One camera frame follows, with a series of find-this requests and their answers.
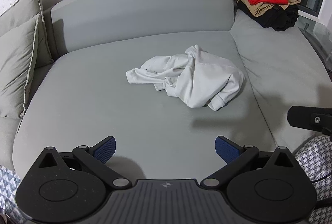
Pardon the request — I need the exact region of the folded tan garment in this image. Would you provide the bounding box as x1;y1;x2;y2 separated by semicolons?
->
237;0;301;18

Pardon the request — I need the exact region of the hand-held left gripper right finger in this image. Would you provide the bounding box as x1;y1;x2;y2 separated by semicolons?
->
200;136;299;189

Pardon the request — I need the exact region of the folded black garment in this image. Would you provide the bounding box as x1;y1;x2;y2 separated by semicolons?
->
237;1;299;32

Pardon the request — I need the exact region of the glass table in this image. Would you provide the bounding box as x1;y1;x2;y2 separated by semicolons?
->
297;17;332;70

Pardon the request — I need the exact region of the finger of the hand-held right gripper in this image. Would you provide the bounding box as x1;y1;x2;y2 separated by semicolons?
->
287;106;332;136

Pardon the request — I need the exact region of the light grey garment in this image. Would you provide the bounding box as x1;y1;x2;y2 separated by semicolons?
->
0;0;328;180

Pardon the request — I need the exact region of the small grey cushion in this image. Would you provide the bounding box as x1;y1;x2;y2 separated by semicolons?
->
0;14;42;119

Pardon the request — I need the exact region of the white sweatshirt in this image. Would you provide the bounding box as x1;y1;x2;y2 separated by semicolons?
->
126;44;245;112

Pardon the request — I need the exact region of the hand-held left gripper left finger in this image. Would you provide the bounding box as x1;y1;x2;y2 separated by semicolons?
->
36;136;132;189

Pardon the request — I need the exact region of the large grey cushion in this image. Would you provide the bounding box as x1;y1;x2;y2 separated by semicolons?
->
0;0;55;69

